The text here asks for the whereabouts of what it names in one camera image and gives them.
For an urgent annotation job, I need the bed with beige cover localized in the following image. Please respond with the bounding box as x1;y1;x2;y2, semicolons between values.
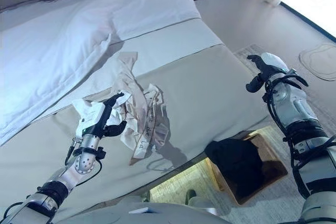
0;0;271;222

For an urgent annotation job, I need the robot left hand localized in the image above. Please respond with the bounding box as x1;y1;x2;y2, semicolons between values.
75;91;128;141

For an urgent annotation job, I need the wooden laundry basket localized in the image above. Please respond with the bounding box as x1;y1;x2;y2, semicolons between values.
207;125;289;206

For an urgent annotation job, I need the white duvet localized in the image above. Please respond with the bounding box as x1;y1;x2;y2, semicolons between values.
0;0;202;146

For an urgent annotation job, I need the grey robot torso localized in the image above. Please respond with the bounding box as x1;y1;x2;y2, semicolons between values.
56;201;232;224

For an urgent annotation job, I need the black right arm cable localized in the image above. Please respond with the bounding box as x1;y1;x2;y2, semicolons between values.
262;73;336;201

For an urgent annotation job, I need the silver robot right leg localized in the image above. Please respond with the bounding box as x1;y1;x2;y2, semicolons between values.
185;189;232;216

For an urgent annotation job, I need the grey woven rug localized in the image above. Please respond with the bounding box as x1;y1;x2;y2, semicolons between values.
143;44;336;224

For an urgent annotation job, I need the cream garment with brown lettering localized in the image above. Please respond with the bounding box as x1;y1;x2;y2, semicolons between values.
112;50;170;167

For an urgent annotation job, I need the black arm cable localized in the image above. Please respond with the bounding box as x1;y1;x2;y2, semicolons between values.
64;138;107;182
262;73;336;201

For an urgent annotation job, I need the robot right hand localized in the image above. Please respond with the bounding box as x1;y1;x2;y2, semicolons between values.
245;52;289;94

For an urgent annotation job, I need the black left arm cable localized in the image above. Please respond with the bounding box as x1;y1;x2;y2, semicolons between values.
64;138;107;182

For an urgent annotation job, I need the black garment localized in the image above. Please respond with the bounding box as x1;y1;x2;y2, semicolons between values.
204;138;265;199

